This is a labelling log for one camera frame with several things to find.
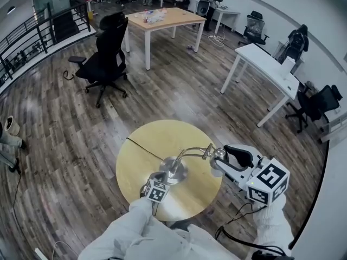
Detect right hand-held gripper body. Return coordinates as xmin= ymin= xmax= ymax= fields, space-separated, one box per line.
xmin=233 ymin=158 xmax=290 ymax=207

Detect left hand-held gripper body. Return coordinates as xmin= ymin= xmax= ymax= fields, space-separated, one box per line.
xmin=144 ymin=179 xmax=170 ymax=203

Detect silver desk lamp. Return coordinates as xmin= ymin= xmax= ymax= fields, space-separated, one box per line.
xmin=158 ymin=143 xmax=231 ymax=185

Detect person's right forearm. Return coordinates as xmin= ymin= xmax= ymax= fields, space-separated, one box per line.
xmin=253 ymin=193 xmax=295 ymax=254

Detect person's left forearm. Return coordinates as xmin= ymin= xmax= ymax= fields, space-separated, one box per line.
xmin=102 ymin=198 xmax=160 ymax=254

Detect long white desk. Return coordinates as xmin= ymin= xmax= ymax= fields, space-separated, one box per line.
xmin=220 ymin=43 xmax=300 ymax=128

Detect rectangular wooden table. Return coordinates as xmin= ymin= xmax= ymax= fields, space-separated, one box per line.
xmin=124 ymin=7 xmax=207 ymax=71

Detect round yellow wooden table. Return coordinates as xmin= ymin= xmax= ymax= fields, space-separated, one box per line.
xmin=115 ymin=119 xmax=223 ymax=222

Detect person's grey shoe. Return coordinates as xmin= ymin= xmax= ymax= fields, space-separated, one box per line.
xmin=169 ymin=220 xmax=190 ymax=231

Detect person's white jacket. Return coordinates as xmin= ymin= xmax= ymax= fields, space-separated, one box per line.
xmin=77 ymin=220 xmax=242 ymax=260

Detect black device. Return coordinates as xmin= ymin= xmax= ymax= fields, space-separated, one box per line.
xmin=252 ymin=249 xmax=295 ymax=260

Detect black armrest office chair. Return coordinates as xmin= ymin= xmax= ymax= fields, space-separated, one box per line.
xmin=285 ymin=84 xmax=343 ymax=134

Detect white low shelf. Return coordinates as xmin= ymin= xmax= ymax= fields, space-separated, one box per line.
xmin=319 ymin=112 xmax=347 ymax=143

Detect white paper roll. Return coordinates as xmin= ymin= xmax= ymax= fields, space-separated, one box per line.
xmin=283 ymin=56 xmax=295 ymax=74

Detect black mesh office chair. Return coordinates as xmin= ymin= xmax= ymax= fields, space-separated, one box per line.
xmin=238 ymin=10 xmax=270 ymax=46

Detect black high-back office chair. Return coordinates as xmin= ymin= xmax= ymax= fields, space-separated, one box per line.
xmin=68 ymin=11 xmax=130 ymax=108

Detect beige waste bin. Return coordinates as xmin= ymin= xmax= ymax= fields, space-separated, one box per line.
xmin=4 ymin=115 xmax=21 ymax=137

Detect pile of small plastic packets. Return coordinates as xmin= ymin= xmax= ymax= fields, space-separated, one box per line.
xmin=132 ymin=8 xmax=168 ymax=24

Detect black metal railing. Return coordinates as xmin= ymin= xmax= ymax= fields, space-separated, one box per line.
xmin=0 ymin=1 xmax=92 ymax=88

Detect thin dark wire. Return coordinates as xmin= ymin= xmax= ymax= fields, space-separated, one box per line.
xmin=126 ymin=137 xmax=163 ymax=161

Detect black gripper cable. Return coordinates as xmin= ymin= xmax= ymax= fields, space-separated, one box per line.
xmin=215 ymin=201 xmax=261 ymax=254

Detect white floor cable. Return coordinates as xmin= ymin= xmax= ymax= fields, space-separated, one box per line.
xmin=53 ymin=241 xmax=79 ymax=260

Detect white extension cord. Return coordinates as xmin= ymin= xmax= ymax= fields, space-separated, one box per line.
xmin=208 ymin=34 xmax=226 ymax=47

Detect black floor cable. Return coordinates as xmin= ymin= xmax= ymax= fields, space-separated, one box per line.
xmin=12 ymin=169 xmax=22 ymax=213

